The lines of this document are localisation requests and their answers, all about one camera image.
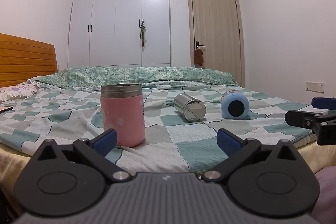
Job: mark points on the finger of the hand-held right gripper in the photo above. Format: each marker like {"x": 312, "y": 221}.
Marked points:
{"x": 324, "y": 103}
{"x": 302, "y": 119}

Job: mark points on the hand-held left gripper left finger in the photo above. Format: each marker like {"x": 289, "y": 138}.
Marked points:
{"x": 106, "y": 141}

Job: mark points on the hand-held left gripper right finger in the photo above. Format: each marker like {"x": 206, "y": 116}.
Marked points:
{"x": 227, "y": 141}

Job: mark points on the light blue cup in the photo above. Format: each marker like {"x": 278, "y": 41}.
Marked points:
{"x": 234, "y": 106}

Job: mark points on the stainless steel cup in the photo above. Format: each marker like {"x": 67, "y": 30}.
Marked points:
{"x": 190, "y": 107}

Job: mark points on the pink cup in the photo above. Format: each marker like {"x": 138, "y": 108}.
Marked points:
{"x": 122, "y": 119}

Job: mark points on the checked teal blanket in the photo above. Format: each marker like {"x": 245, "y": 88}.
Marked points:
{"x": 178, "y": 134}

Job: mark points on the green floral quilt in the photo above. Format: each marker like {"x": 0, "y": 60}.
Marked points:
{"x": 147, "y": 75}

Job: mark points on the person's pink clothing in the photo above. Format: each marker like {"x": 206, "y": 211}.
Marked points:
{"x": 326, "y": 195}

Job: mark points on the brown hanging pouch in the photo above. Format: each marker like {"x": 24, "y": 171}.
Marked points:
{"x": 198, "y": 57}

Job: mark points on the yellow bed sheet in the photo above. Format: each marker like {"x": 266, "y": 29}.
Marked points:
{"x": 11, "y": 169}

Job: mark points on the ruffled floral pillow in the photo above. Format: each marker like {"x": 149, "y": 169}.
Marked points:
{"x": 15, "y": 91}

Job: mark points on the dark phone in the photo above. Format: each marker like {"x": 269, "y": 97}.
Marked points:
{"x": 5, "y": 109}

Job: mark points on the wooden door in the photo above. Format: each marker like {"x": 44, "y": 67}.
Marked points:
{"x": 216, "y": 35}

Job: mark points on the wooden headboard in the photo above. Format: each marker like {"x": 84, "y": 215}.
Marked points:
{"x": 26, "y": 61}

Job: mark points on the green hanging charm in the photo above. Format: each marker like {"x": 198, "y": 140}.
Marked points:
{"x": 142, "y": 33}

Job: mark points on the white wardrobe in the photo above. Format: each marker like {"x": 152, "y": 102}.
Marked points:
{"x": 118, "y": 19}

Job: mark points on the white wall socket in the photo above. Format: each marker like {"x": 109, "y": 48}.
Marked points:
{"x": 314, "y": 86}

